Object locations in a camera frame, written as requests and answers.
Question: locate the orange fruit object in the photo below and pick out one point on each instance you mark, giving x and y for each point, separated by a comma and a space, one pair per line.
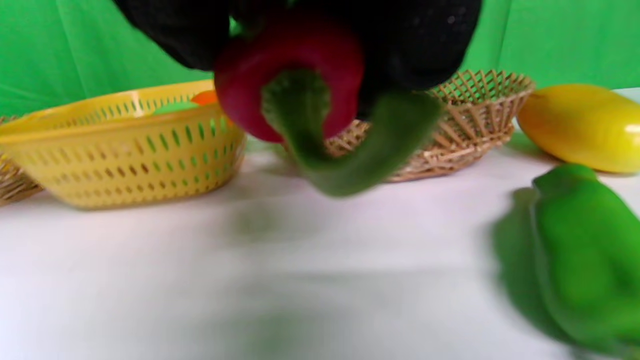
205, 97

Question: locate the yellow plastic basket container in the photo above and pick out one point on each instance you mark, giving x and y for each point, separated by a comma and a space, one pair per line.
125, 165

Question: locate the oval wicker basket container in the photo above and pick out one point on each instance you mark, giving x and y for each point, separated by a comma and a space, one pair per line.
15, 180

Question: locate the green apple object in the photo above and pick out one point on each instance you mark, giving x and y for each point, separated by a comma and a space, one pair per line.
175, 107

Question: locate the yellow mango object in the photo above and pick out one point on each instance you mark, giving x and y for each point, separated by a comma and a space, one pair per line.
580, 125

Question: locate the round wicker basket container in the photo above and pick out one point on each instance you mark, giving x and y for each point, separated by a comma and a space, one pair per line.
475, 125

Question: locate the red chili pepper object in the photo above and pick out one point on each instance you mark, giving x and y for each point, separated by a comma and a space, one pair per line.
300, 50

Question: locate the person's right hand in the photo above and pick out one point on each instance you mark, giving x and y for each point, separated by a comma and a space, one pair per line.
425, 40

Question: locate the long green pepper object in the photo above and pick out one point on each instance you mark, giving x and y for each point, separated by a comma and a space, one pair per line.
585, 250

